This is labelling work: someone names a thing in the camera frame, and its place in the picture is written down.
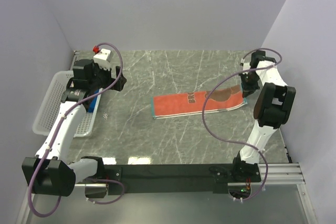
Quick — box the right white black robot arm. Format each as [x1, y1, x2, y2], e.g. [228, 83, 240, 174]
[231, 49, 296, 182]

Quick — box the aluminium rail frame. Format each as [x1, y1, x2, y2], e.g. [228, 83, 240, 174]
[15, 49, 316, 224]

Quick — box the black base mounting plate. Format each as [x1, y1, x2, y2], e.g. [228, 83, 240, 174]
[73, 164, 262, 199]

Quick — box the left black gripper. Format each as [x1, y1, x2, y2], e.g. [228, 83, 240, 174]
[89, 59, 127, 91]

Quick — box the brown orange bear towel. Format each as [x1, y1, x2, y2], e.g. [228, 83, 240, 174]
[151, 85, 247, 119]

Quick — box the rolled blue towel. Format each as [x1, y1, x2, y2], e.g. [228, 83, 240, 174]
[87, 95, 101, 113]

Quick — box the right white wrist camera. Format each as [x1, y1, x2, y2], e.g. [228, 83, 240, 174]
[240, 59, 250, 70]

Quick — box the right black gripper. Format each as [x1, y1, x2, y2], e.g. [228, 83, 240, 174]
[238, 71, 259, 98]

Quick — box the white plastic basket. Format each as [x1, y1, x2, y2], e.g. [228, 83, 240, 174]
[33, 70, 100, 137]

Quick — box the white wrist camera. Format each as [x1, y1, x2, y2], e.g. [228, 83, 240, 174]
[240, 59, 250, 70]
[92, 46, 112, 70]

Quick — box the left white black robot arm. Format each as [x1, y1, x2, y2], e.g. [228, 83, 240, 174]
[22, 60, 127, 197]

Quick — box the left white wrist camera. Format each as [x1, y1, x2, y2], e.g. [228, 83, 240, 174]
[92, 46, 112, 70]

